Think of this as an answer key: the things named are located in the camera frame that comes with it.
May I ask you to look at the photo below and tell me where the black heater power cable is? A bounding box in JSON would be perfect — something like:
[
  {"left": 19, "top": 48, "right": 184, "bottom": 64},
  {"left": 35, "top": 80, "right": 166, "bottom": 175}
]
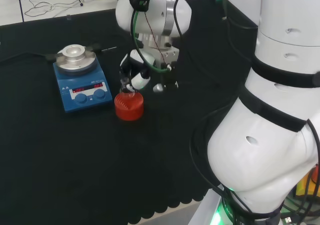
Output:
[{"left": 0, "top": 51, "right": 49, "bottom": 64}]

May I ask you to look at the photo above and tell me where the blue-base heater with steel plate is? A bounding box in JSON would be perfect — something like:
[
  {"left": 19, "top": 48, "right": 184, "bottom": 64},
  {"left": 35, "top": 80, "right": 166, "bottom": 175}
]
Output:
[{"left": 46, "top": 43, "right": 113, "bottom": 114}]

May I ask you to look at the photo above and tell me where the clear glass round-bottom flask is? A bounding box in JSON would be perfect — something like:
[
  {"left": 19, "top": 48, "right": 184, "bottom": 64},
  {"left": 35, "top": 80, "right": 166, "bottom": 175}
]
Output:
[{"left": 119, "top": 77, "right": 137, "bottom": 96}]

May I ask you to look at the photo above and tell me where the yellow stop button box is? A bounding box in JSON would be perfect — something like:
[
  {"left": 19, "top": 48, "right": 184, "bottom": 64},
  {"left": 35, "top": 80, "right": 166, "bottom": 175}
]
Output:
[{"left": 294, "top": 168, "right": 320, "bottom": 199}]

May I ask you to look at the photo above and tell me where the orange-red flask support ring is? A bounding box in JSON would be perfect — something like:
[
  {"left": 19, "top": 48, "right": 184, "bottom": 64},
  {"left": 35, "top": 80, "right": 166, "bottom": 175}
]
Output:
[{"left": 114, "top": 92, "right": 145, "bottom": 122}]

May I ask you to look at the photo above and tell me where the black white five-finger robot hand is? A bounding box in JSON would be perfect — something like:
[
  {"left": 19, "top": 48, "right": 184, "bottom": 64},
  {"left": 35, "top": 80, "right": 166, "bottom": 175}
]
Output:
[{"left": 119, "top": 47, "right": 180, "bottom": 93}]

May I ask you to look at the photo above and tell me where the black bench cloth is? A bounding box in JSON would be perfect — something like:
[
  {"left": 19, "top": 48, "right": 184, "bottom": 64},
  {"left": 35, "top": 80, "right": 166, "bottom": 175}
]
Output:
[{"left": 0, "top": 0, "right": 260, "bottom": 225}]

